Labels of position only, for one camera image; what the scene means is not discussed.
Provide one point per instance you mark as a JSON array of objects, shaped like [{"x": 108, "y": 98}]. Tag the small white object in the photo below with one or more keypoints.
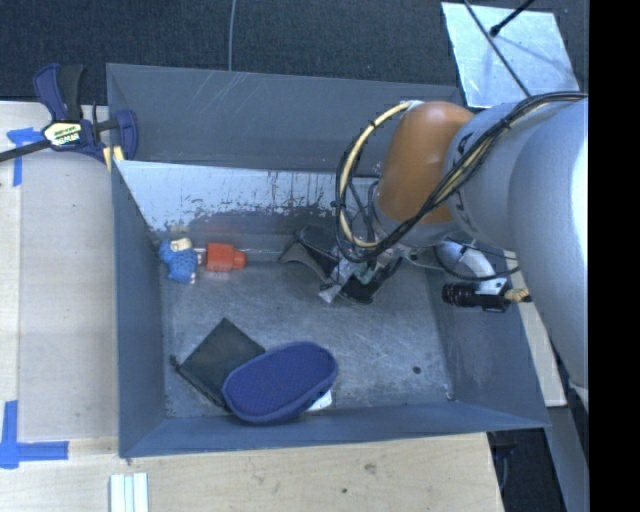
[{"x": 322, "y": 401}]

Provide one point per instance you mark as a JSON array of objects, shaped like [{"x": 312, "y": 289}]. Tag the pale wood board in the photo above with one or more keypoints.
[{"x": 65, "y": 300}]

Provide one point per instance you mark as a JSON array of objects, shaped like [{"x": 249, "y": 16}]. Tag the blue toy figure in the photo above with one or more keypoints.
[{"x": 181, "y": 260}]

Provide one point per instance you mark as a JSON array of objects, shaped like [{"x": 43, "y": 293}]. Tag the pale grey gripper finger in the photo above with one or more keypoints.
[
  {"x": 343, "y": 270},
  {"x": 332, "y": 292}
]

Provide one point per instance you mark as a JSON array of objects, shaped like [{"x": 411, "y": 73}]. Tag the blue oval sponge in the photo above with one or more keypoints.
[{"x": 280, "y": 382}]

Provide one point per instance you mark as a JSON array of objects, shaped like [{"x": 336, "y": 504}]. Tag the black flat square card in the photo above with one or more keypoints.
[{"x": 220, "y": 350}]

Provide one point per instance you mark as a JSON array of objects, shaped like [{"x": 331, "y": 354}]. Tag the red toy block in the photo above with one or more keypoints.
[{"x": 222, "y": 257}]

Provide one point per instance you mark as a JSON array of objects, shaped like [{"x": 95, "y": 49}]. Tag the black cylinder on white bracket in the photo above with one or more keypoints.
[{"x": 467, "y": 294}]

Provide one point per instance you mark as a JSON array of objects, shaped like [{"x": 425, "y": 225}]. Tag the grey metal bin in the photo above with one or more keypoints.
[{"x": 300, "y": 320}]

